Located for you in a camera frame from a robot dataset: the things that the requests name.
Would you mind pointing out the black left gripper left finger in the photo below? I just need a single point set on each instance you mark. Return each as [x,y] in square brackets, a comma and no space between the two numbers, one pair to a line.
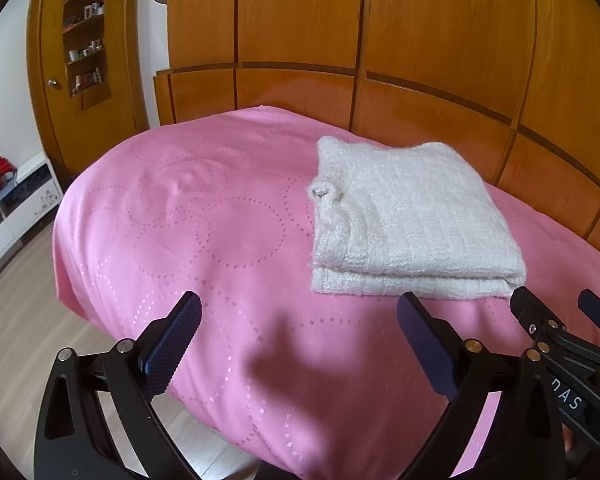
[73,439]

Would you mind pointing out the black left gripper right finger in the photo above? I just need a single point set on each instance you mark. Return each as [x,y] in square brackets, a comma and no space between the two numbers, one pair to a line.
[524,440]

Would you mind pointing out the white knitted sweater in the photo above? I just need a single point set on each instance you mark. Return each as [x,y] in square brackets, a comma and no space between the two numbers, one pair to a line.
[395,220]

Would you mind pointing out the white low cabinet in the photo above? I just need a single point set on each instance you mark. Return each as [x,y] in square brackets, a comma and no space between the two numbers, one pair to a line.
[25,199]

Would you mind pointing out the wooden door with shelves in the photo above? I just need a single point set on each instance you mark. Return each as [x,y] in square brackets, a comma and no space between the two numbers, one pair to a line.
[84,78]

